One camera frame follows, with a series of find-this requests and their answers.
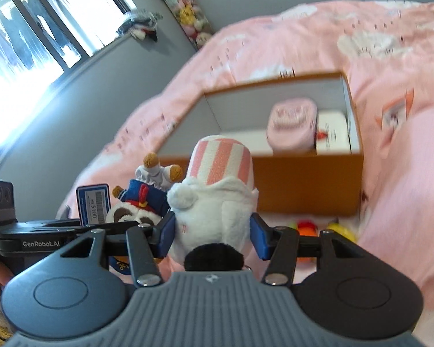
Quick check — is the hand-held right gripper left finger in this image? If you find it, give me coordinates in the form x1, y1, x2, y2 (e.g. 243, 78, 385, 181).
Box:
60, 211, 176, 287

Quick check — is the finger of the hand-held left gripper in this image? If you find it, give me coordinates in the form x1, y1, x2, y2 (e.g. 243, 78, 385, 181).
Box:
54, 220, 145, 233

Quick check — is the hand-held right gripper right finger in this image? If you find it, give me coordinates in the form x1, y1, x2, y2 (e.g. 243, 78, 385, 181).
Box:
251, 213, 375, 285

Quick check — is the panda plush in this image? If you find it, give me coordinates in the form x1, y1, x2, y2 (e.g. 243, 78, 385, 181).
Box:
104, 152, 184, 273

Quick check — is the white plush with striped hat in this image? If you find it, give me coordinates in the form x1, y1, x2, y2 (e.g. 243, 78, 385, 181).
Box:
166, 134, 258, 272

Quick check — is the orange cardboard box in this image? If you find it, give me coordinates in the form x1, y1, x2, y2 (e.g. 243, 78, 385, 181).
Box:
155, 71, 364, 217

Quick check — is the blue white hang tag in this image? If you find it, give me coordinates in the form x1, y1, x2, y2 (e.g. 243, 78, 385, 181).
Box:
76, 183, 111, 226

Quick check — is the small orange toy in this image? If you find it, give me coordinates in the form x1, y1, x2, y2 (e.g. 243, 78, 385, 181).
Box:
297, 220, 319, 261

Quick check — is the yellow round tape measure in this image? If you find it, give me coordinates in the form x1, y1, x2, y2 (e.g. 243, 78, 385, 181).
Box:
325, 220, 357, 243

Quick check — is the white glasses case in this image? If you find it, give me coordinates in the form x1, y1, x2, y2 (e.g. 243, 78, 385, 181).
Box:
315, 110, 351, 154

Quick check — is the pink printed blanket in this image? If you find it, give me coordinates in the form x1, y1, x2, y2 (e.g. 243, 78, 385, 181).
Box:
56, 0, 434, 347

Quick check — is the window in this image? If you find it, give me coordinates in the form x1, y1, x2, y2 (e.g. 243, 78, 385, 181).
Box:
0, 0, 138, 152

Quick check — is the pile of clothes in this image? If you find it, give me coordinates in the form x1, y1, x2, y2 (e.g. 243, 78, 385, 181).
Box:
116, 8, 163, 42

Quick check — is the row of plush toys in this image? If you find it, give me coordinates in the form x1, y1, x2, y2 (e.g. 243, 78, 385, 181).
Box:
141, 0, 214, 49

